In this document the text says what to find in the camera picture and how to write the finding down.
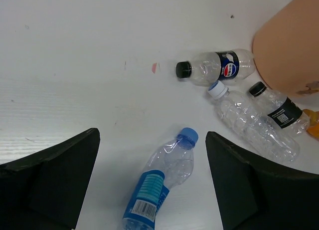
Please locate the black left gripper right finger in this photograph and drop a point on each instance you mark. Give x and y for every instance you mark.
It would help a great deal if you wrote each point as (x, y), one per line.
(254, 193)

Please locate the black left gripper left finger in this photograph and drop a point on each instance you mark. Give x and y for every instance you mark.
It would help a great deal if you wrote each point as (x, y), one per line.
(46, 190)

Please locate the blue label water bottle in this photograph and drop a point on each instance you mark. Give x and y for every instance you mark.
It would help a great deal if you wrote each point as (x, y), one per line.
(169, 166)

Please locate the clear bottle white cap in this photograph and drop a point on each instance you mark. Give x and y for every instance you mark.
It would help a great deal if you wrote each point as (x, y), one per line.
(237, 111)

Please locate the black label small bottle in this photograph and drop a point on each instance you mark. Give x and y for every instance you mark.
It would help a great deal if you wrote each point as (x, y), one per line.
(280, 108)

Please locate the Pepsi label clear bottle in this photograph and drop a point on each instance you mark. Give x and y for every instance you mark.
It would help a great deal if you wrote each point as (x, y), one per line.
(229, 67)

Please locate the orange plastic bin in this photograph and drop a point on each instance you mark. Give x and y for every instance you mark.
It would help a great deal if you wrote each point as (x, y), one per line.
(286, 49)

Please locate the red sticker on table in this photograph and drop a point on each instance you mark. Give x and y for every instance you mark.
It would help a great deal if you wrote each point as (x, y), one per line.
(154, 67)

